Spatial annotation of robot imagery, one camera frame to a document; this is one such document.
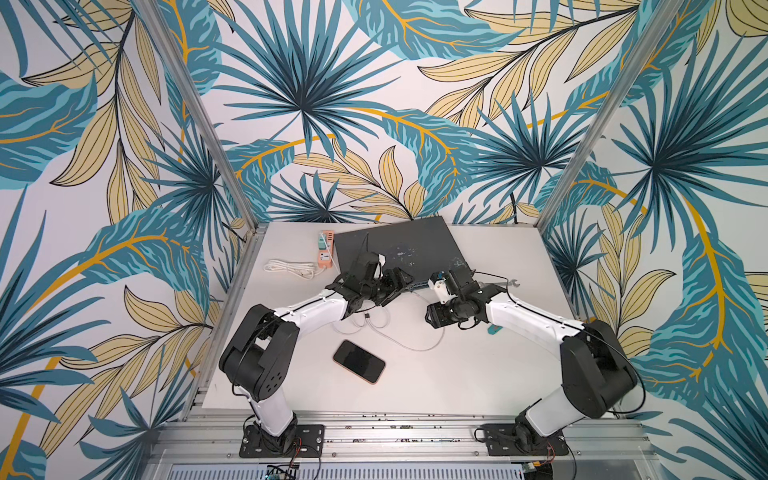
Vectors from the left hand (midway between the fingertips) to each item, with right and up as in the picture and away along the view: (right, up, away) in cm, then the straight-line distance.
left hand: (409, 286), depth 86 cm
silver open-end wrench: (+37, 0, +18) cm, 41 cm away
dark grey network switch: (+8, +11, +23) cm, 27 cm away
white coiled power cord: (-35, +4, +17) cm, 39 cm away
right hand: (+3, -11, +2) cm, 12 cm away
